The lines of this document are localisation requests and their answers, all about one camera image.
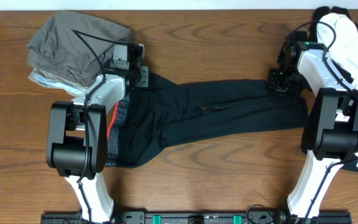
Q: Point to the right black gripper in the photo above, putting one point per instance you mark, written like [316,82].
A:
[273,86]

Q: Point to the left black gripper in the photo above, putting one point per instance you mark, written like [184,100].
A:
[145,81]

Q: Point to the black leggings with red waistband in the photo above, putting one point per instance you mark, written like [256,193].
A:
[148,120]

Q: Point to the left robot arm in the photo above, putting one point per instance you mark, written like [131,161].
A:
[77,143]

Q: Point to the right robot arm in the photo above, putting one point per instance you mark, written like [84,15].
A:
[330,137]

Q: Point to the folded grey-brown trousers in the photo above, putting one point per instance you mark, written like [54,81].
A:
[68,44]

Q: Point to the black and white shirt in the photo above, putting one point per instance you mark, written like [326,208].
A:
[344,51]

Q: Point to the folded light blue garment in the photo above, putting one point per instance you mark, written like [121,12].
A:
[47,81]

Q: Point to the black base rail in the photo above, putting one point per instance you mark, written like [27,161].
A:
[257,216]

